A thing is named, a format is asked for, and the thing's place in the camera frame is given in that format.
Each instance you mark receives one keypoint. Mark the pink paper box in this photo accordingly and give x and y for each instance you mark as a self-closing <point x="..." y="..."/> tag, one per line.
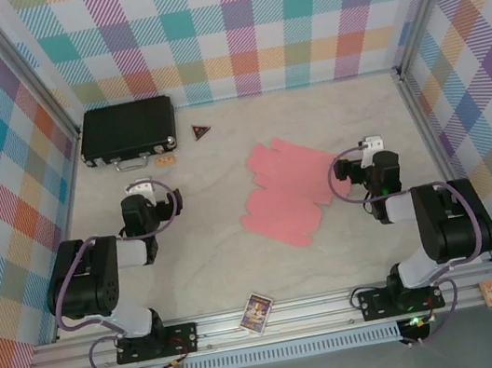
<point x="286" y="196"/>

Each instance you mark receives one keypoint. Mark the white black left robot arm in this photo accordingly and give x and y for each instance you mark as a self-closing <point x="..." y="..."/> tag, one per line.
<point x="83" y="282"/>

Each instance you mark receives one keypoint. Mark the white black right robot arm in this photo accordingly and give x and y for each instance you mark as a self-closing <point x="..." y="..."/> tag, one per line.
<point x="451" y="225"/>

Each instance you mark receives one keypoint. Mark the small orange tag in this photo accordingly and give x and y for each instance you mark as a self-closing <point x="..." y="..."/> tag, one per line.
<point x="165" y="161"/>

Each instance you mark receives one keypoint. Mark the black carrying case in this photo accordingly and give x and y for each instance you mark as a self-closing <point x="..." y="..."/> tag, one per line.
<point x="128" y="128"/>

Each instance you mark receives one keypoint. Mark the dark triangular patch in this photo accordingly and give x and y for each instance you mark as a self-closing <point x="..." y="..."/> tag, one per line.
<point x="201" y="131"/>

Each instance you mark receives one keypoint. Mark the small playing card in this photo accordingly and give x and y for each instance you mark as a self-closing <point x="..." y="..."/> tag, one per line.
<point x="256" y="313"/>

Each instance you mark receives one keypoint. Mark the small wooden block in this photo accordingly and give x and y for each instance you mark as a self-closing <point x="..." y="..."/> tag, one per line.
<point x="491" y="293"/>

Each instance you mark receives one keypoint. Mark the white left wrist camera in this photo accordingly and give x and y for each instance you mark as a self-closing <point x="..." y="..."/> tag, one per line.
<point x="140" y="186"/>

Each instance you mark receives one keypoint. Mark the aluminium side rail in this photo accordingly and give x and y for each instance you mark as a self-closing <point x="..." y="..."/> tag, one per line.
<point x="66" y="190"/>
<point x="428" y="130"/>

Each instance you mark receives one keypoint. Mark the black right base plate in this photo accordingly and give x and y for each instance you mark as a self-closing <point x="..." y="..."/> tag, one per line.
<point x="374" y="301"/>

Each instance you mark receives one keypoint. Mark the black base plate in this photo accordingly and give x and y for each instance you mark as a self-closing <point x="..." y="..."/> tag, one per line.
<point x="182" y="336"/>
<point x="374" y="301"/>

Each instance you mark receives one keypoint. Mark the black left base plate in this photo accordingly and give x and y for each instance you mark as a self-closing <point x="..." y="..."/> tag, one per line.
<point x="182" y="336"/>

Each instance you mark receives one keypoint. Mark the long aluminium frame rail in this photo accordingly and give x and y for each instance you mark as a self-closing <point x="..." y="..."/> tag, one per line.
<point x="306" y="318"/>

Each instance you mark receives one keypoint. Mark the aluminium frame post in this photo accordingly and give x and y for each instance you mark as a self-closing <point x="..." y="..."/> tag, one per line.
<point x="27" y="74"/>
<point x="424" y="3"/>

